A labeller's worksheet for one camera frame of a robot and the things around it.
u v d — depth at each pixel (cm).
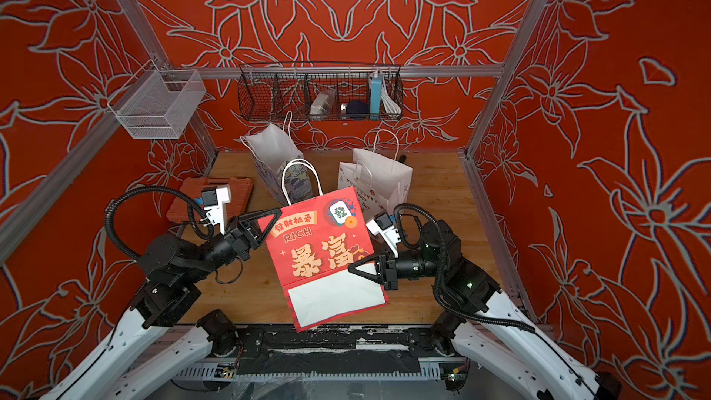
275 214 53
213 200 48
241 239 48
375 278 54
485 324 44
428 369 70
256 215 52
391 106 91
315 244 55
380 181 87
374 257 54
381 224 53
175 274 45
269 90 99
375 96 86
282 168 80
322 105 92
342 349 73
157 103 91
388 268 51
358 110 95
